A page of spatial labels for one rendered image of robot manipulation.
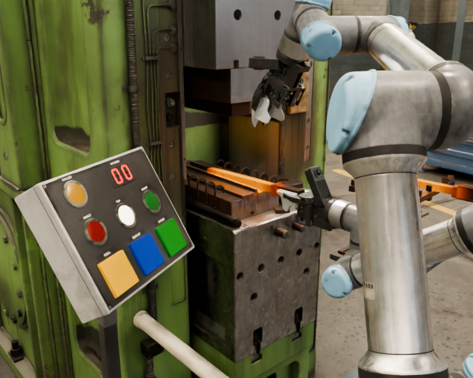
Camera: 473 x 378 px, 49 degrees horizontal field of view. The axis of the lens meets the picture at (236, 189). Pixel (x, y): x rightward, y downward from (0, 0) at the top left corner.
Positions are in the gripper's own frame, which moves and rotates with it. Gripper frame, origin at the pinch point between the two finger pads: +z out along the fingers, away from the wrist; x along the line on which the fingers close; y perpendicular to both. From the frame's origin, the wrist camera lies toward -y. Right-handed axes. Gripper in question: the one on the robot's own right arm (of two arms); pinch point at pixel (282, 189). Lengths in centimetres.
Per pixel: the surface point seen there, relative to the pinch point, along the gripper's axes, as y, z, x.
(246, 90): -28.8, 8.3, -6.4
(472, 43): -13, 356, 846
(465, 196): 7, -30, 52
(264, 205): 7.6, 9.0, 1.3
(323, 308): 101, 58, 92
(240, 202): 4.5, 8.9, -8.7
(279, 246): 20.1, 3.2, 2.3
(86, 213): -11, -9, -65
